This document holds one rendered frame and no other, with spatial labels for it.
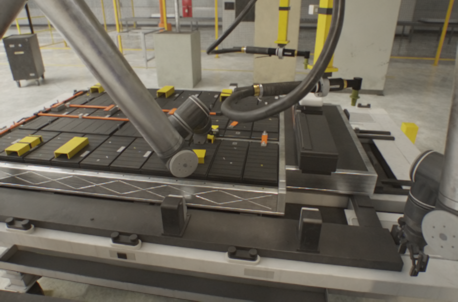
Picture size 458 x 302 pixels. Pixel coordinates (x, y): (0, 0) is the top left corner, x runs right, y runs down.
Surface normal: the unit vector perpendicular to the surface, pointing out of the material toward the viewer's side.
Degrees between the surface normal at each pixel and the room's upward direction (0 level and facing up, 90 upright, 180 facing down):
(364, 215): 0
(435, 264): 0
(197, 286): 0
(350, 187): 90
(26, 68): 90
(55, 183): 90
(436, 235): 90
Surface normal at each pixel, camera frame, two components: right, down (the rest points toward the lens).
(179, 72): -0.15, 0.41
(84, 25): 0.62, 0.25
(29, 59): 0.34, 0.39
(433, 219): -0.95, 0.06
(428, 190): -0.76, 0.27
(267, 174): 0.00, -0.91
